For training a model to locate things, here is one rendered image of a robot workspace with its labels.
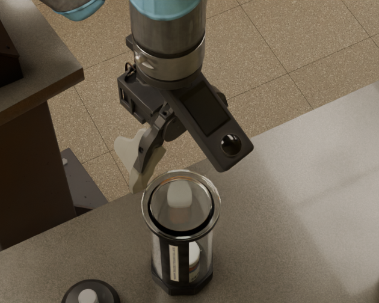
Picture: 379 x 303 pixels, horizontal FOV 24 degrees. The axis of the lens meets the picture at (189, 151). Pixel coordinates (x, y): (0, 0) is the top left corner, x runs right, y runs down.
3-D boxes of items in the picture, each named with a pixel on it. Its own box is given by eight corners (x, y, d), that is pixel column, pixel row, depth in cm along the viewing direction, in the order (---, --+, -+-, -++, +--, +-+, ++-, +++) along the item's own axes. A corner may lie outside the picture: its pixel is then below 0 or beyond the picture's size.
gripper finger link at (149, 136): (148, 159, 104) (180, 103, 100) (158, 169, 104) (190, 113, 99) (122, 166, 101) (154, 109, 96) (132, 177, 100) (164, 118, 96)
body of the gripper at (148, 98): (166, 72, 106) (164, 8, 95) (215, 116, 103) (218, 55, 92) (118, 107, 103) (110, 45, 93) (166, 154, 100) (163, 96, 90)
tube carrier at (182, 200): (182, 310, 134) (181, 255, 116) (133, 264, 138) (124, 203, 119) (230, 264, 138) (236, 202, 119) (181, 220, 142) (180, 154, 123)
